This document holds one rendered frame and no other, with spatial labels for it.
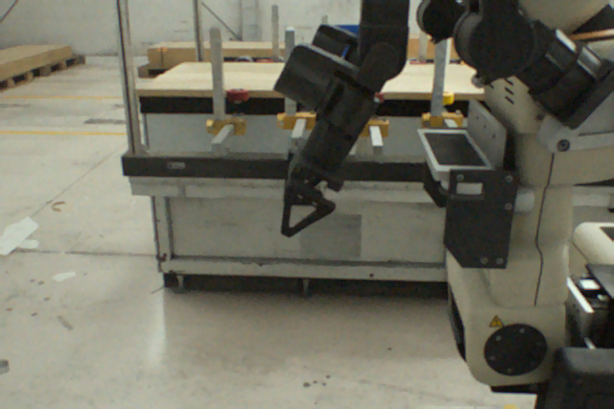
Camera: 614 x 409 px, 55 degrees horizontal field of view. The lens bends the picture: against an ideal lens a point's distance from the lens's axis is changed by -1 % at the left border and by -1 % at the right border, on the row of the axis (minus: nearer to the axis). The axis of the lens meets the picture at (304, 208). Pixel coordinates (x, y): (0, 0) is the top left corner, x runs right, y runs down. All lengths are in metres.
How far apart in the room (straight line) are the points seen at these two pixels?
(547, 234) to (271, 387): 1.30
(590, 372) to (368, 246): 1.61
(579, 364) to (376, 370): 1.25
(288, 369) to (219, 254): 0.66
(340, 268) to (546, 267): 1.60
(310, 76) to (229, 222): 1.82
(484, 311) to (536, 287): 0.09
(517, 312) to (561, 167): 0.24
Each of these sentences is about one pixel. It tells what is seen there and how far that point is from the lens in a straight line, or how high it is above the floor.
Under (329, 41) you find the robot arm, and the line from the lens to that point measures 1.16.
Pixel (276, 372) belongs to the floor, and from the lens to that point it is 2.17.
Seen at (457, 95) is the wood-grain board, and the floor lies 0.89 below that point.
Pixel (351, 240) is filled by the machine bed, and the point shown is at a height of 0.27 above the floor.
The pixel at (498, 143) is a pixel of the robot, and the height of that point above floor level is 1.08.
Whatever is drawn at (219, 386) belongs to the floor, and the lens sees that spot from 2.13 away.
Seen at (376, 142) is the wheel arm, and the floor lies 0.82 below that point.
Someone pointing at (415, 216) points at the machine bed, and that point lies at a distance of 2.47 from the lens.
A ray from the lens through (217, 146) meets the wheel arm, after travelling 1.87.
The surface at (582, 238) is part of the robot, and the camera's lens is 1.37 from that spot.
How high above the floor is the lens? 1.31
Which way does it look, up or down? 22 degrees down
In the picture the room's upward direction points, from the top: straight up
